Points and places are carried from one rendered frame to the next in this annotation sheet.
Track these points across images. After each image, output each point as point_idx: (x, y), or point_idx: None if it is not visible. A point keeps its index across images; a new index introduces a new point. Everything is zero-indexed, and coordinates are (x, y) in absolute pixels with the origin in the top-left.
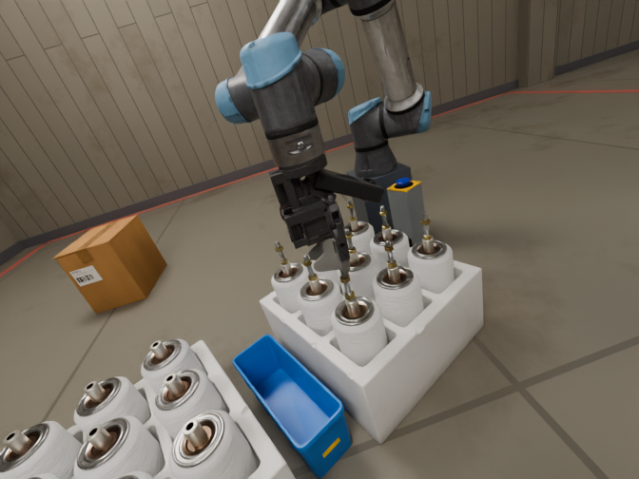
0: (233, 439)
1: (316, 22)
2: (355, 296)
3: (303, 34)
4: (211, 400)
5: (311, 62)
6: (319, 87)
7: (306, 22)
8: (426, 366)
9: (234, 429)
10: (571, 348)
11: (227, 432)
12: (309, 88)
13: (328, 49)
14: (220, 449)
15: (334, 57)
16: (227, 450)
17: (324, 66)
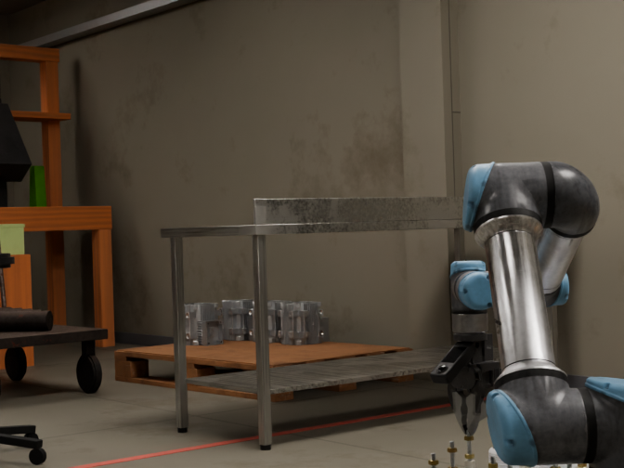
0: (492, 455)
1: (563, 237)
2: (467, 461)
3: (540, 251)
4: (541, 467)
5: (456, 279)
6: (455, 295)
7: (541, 240)
8: None
9: (497, 456)
10: None
11: (494, 450)
12: (451, 292)
13: (470, 275)
14: (490, 448)
15: (461, 281)
16: (488, 452)
17: (457, 284)
